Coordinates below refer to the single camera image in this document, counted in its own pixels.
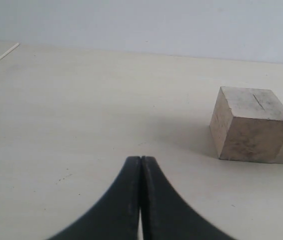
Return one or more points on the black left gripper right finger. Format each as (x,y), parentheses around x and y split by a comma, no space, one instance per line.
(164,213)

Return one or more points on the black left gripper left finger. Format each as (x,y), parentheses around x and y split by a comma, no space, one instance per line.
(115,216)

